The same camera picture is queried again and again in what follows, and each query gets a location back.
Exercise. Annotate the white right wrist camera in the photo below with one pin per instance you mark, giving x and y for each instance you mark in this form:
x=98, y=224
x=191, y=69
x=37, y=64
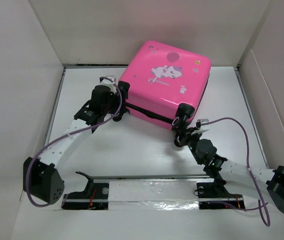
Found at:
x=202, y=126

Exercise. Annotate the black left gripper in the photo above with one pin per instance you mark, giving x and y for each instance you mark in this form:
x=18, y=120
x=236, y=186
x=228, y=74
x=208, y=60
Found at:
x=116, y=104

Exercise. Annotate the pink hard-shell suitcase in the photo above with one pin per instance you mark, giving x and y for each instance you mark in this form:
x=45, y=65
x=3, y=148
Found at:
x=164, y=85

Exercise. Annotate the black metal base rail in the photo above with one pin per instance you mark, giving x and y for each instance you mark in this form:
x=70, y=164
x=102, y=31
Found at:
x=95, y=195

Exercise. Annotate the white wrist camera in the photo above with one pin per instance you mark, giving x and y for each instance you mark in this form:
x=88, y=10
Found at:
x=109, y=81
x=202, y=126

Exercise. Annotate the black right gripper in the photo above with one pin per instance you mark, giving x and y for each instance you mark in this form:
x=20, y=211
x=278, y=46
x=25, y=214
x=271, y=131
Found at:
x=184, y=134

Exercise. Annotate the white foam block with tape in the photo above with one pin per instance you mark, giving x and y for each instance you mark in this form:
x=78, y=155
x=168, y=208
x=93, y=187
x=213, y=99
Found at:
x=152, y=195

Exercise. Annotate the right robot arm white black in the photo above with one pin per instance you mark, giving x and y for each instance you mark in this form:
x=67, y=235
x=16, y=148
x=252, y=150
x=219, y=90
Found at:
x=262, y=184

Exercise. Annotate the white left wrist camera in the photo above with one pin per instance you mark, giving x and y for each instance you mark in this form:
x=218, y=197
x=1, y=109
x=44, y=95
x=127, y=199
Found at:
x=109, y=81

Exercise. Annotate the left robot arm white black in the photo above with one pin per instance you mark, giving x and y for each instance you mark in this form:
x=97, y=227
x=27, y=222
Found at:
x=42, y=182

